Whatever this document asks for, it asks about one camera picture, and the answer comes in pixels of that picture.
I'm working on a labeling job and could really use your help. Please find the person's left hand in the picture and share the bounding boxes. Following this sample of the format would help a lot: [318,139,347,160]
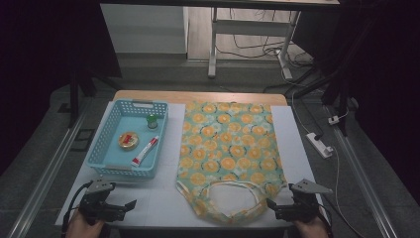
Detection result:
[65,209,107,238]

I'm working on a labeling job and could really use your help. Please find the red and white tube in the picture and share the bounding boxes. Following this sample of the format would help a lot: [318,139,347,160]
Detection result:
[131,135,160,168]

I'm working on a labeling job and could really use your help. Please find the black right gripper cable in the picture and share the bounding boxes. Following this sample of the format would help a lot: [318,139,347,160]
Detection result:
[316,203,335,233]

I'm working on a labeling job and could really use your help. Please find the black metal stand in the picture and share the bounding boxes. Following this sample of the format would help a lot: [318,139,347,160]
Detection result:
[292,0,362,137]
[67,49,124,129]

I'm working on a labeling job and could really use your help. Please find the black floor cables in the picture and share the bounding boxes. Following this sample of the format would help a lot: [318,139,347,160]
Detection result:
[214,9,315,94]

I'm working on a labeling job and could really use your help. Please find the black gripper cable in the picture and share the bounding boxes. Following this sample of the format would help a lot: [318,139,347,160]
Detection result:
[316,203,335,233]
[61,180,94,233]

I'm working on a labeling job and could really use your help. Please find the white power strip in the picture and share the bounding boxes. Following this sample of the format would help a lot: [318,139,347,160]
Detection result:
[305,131,335,160]

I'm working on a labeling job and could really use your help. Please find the light blue perforated plastic basket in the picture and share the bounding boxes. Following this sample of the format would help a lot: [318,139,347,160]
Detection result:
[86,98,169,179]

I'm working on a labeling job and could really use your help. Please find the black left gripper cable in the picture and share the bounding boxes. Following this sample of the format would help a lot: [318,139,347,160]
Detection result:
[61,180,94,233]

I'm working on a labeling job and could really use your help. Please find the small jar with green lid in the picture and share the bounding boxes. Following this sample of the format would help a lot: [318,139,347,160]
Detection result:
[146,113,159,131]

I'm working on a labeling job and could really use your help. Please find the person's right hand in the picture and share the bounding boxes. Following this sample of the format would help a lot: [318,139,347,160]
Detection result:
[294,218,332,238]

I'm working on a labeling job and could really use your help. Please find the orange slice print fabric bag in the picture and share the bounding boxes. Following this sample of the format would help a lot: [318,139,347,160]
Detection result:
[175,100,288,226]

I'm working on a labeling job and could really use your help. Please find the round gold tin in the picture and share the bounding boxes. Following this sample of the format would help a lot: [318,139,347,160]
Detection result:
[118,131,140,151]

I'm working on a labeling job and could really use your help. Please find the thin white cable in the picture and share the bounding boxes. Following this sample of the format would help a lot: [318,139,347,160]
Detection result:
[331,147,365,238]

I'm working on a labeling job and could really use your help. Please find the grey metal floor rail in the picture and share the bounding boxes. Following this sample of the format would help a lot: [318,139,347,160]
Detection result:
[322,104,399,238]
[6,98,92,238]

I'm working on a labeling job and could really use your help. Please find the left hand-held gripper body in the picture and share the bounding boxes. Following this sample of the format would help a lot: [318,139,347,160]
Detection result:
[78,179,128,223]

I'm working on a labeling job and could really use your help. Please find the white metal frame desk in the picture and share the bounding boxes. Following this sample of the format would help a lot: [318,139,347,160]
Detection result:
[99,0,341,80]

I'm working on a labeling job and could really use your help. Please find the black floor bracket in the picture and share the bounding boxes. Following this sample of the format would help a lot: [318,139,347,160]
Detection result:
[72,128,96,153]

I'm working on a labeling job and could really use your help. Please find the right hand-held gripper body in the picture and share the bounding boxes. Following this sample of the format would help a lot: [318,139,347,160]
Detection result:
[274,178,333,223]

